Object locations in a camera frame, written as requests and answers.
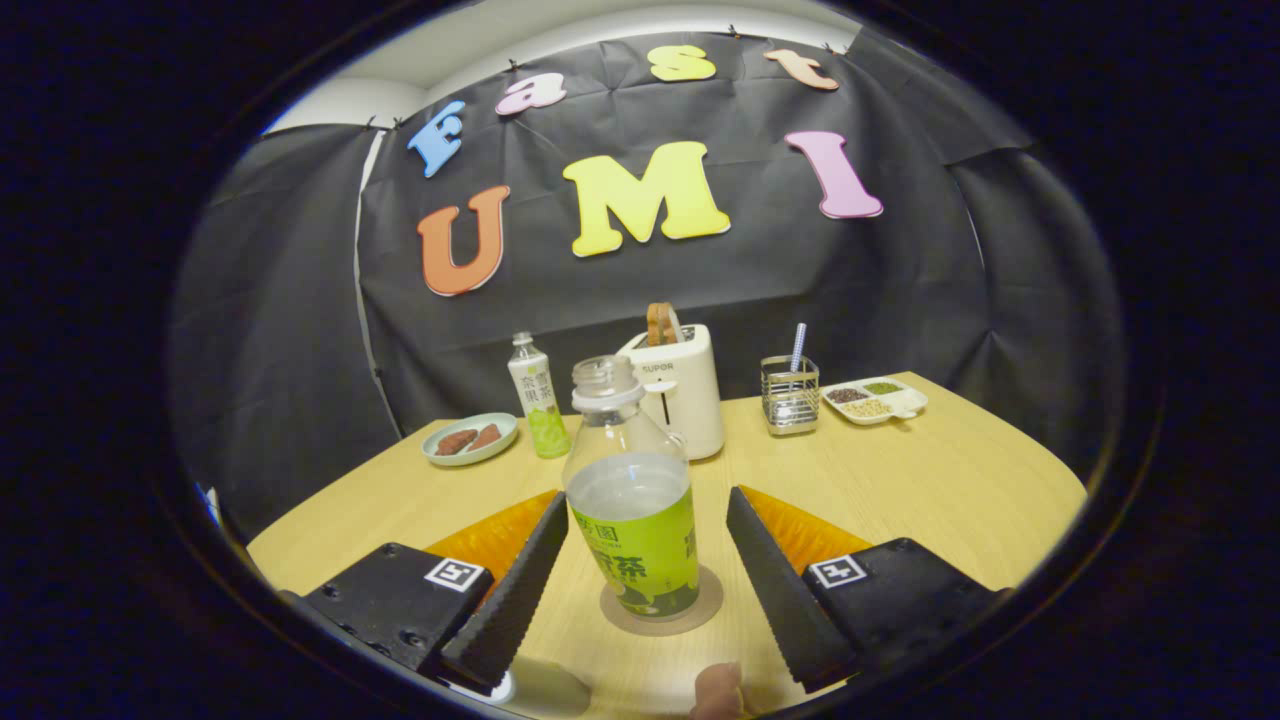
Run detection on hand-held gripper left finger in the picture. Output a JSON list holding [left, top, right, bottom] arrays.
[[290, 490, 569, 698]]

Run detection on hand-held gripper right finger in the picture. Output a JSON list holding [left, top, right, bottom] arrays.
[[725, 486, 1006, 693]]

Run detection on round brown coaster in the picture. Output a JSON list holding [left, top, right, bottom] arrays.
[[600, 565, 725, 637]]

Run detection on white cup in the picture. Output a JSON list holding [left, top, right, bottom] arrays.
[[450, 655, 593, 719]]

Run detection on green label juice bottle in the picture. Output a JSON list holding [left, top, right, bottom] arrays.
[[561, 355, 701, 619]]

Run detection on capped white label bottle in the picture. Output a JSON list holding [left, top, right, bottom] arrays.
[[507, 332, 573, 460]]

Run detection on pale green plate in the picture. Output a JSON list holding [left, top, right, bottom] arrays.
[[421, 412, 520, 468]]

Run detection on wooden table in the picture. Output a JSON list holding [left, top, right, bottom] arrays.
[[245, 372, 1089, 719]]

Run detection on white toaster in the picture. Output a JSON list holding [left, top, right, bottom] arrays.
[[616, 323, 726, 462]]

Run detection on white divided snack dish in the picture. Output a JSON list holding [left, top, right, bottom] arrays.
[[821, 376, 929, 427]]

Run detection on brown bread slice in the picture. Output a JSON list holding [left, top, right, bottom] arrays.
[[645, 302, 687, 347]]

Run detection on metal wire holder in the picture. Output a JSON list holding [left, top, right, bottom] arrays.
[[760, 354, 821, 437]]

